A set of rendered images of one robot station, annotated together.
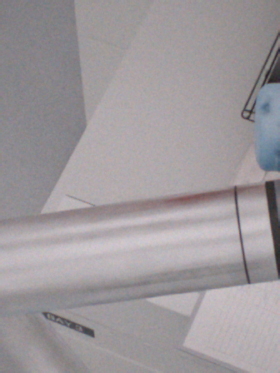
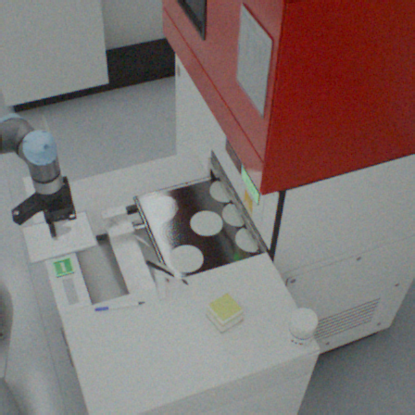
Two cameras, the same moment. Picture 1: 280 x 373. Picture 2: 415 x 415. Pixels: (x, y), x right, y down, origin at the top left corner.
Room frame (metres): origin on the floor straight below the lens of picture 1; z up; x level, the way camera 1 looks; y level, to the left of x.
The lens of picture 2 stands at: (-0.03, -1.24, 2.44)
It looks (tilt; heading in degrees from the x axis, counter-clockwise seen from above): 49 degrees down; 40
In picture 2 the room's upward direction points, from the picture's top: 3 degrees clockwise
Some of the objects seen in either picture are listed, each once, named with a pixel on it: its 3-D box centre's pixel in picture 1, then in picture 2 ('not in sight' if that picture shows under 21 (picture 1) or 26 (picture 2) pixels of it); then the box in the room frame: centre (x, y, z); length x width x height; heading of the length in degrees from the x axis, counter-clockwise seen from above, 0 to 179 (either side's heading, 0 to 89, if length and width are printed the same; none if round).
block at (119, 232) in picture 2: not in sight; (120, 232); (0.71, -0.24, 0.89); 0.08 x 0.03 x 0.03; 155
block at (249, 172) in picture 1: (252, 172); (114, 214); (0.74, -0.16, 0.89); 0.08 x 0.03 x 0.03; 155
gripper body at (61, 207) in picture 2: not in sight; (55, 200); (0.49, -0.27, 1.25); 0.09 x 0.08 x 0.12; 155
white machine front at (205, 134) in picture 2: not in sight; (219, 146); (1.11, -0.28, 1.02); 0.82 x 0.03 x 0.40; 65
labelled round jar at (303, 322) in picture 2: not in sight; (301, 328); (0.77, -0.89, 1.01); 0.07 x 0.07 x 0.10
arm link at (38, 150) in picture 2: not in sight; (41, 155); (0.48, -0.26, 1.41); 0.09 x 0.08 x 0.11; 87
